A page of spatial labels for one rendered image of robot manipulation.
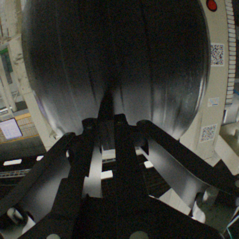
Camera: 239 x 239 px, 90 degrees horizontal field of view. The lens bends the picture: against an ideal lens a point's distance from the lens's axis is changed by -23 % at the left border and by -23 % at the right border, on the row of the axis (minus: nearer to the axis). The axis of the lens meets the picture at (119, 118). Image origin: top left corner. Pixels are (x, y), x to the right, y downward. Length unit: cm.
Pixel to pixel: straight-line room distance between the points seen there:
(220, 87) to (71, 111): 47
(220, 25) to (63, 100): 48
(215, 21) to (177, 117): 36
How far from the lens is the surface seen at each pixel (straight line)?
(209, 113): 56
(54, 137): 103
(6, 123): 430
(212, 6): 51
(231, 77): 60
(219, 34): 52
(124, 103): 20
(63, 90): 20
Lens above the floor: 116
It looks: 29 degrees up
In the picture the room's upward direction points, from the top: 170 degrees clockwise
